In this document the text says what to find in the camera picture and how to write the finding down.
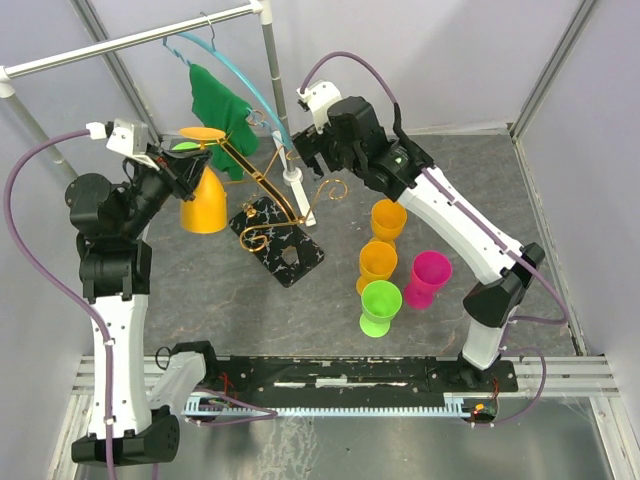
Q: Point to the green cloth on hanger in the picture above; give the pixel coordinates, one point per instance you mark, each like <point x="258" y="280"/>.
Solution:
<point x="216" y="106"/>

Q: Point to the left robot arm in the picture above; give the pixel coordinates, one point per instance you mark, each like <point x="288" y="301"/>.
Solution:
<point x="131" y="425"/>

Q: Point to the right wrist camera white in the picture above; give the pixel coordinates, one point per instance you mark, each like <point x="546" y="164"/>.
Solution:
<point x="318" y="98"/>

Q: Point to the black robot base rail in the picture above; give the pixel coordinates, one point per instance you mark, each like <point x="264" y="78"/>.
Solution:
<point x="352" y="382"/>

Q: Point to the pink wine glass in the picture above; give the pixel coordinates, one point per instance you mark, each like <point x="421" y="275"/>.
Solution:
<point x="430" y="272"/>

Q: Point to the gold wine glass rack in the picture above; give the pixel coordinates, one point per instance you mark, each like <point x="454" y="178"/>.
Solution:
<point x="270" y="228"/>

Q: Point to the lime green wine glass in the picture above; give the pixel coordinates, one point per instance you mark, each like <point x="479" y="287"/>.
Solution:
<point x="185" y="146"/>

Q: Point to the light blue cable duct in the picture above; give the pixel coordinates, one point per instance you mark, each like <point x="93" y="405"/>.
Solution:
<point x="201" y="408"/>

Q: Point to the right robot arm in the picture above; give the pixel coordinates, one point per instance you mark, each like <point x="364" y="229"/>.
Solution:
<point x="503" y="267"/>

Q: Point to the orange wine glass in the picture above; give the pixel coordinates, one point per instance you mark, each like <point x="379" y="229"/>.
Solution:
<point x="377" y="261"/>
<point x="388" y="220"/>
<point x="207" y="213"/>

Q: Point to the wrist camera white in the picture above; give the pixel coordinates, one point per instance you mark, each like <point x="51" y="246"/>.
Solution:
<point x="125" y="137"/>
<point x="318" y="98"/>

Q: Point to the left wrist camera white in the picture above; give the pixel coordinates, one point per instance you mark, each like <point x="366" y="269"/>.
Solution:
<point x="125" y="137"/>

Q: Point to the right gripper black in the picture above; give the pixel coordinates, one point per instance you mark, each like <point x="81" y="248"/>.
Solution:
<point x="310" y="143"/>

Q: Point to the silver white clothes rail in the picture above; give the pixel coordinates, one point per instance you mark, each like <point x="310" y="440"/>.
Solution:
<point x="107" y="47"/>

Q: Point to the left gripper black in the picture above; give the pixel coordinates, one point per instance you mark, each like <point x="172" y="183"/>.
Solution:
<point x="179" y="185"/>

